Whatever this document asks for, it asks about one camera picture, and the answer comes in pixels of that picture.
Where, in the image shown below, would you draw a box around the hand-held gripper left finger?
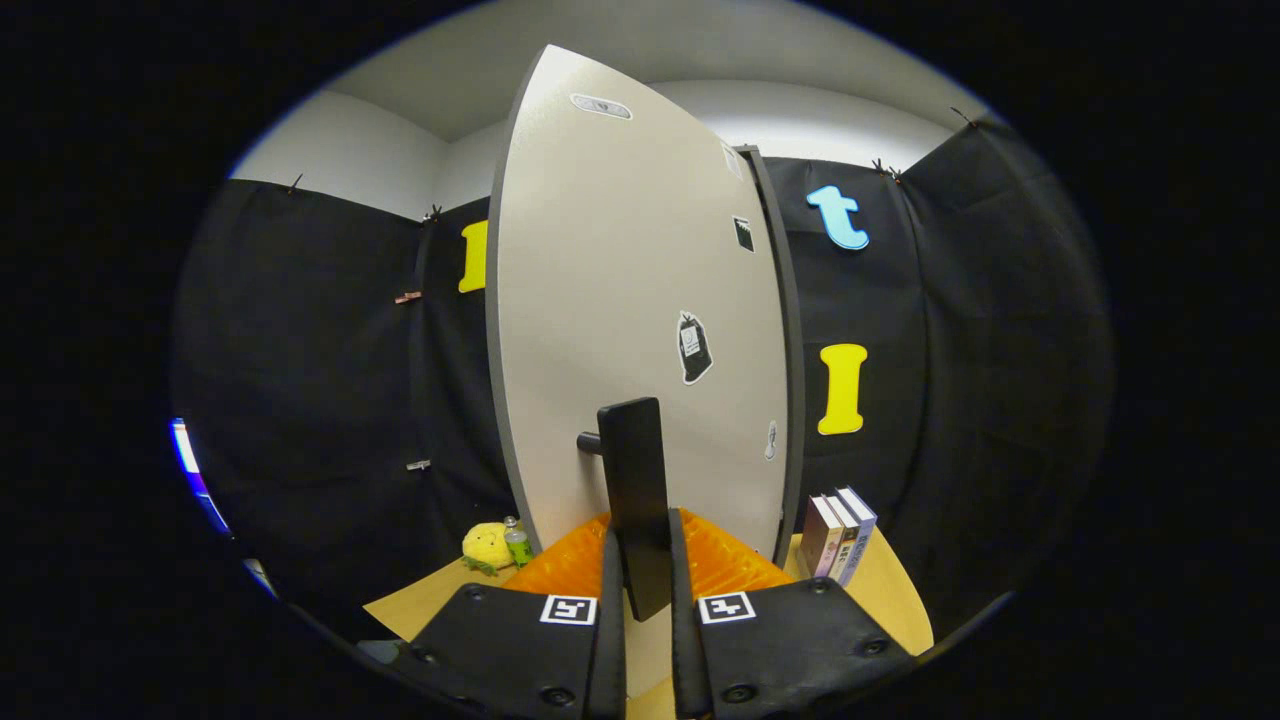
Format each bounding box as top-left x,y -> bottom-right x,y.
410,514 -> 627,720

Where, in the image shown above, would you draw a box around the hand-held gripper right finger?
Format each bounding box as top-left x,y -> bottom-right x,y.
668,508 -> 917,720

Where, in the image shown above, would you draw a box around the grey shoe cabinet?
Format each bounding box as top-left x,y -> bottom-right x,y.
738,145 -> 807,569

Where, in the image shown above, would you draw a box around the yellow pineapple plush toy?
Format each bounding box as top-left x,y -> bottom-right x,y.
461,521 -> 516,578

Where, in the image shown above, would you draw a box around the blue-grey spine book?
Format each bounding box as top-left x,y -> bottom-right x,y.
837,486 -> 879,587

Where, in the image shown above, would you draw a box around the black backdrop cloth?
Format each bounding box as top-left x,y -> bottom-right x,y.
170,113 -> 1117,643

